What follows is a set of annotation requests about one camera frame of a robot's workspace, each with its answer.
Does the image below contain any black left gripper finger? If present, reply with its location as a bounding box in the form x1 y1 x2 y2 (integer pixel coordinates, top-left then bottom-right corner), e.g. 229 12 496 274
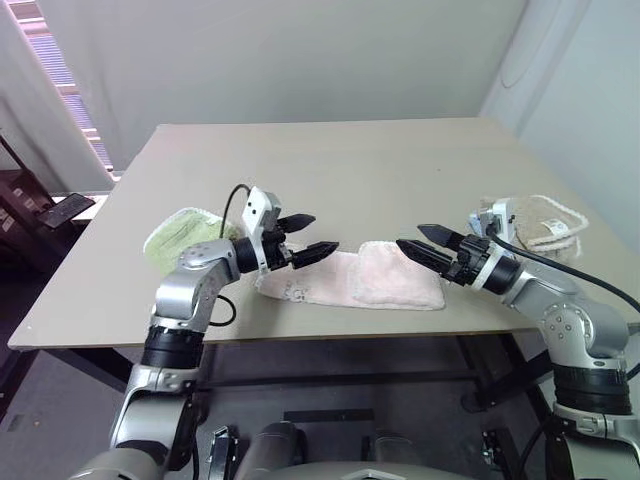
277 213 318 234
291 240 342 269

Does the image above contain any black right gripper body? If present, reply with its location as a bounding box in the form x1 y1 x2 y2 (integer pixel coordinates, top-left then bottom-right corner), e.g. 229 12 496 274
445 234 494 287

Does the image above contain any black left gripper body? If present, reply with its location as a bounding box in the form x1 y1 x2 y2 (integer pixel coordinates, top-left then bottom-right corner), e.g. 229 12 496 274
259 224 297 272

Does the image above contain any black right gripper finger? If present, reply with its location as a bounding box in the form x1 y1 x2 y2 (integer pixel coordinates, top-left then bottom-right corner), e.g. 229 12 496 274
416 224 467 249
395 240 458 277

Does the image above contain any pink towel with logo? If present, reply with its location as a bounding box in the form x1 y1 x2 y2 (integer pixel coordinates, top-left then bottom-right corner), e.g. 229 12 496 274
253 240 447 312

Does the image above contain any blue folded towel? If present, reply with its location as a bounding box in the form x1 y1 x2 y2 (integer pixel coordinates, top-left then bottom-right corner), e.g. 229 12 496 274
467 209 514 259

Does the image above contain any beige folded towel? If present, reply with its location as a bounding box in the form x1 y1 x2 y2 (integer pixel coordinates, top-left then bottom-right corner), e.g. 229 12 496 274
478 194 587 257

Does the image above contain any green folded towel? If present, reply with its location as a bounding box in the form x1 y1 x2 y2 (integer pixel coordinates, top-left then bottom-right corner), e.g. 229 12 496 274
142 207 241 275

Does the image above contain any black flat floor plate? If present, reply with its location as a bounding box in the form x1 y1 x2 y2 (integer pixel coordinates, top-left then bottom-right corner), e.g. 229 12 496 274
282 408 376 425

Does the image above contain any dark rounded robot leg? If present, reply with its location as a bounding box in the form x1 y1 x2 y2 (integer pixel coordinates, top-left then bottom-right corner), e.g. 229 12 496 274
369 430 431 466
248 421 306 471

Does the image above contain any black flat tablet device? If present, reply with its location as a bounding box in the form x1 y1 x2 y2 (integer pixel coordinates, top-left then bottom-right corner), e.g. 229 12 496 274
38 193 96 229

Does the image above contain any grey robot torso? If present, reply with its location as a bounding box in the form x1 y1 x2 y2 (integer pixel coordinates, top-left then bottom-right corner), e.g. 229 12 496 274
239 459 481 480

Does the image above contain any dark wooden shelf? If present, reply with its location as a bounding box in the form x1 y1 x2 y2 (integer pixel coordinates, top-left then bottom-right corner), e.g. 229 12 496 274
0 129 76 274

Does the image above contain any window blind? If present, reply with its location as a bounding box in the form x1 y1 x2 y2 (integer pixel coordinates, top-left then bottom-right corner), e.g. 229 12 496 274
9 0 116 174

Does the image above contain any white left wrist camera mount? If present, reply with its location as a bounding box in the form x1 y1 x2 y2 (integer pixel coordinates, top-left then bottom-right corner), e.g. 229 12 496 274
241 186 284 274

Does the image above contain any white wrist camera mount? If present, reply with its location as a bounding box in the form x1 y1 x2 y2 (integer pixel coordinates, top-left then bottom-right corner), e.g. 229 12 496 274
473 196 517 292
241 186 284 274

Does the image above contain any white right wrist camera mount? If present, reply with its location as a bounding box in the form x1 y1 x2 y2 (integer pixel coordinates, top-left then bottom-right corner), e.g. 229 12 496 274
473 196 517 292

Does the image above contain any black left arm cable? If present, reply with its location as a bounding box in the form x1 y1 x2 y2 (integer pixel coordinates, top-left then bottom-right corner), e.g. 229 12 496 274
208 183 254 329

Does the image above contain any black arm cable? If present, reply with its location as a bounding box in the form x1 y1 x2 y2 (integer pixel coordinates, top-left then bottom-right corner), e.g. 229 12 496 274
208 183 254 329
487 222 640 317

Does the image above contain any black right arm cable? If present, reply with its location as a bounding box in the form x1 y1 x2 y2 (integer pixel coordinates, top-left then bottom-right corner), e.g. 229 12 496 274
487 222 640 317

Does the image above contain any black metal table frame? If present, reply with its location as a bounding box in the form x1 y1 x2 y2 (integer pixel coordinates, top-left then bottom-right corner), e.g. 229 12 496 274
37 332 566 416

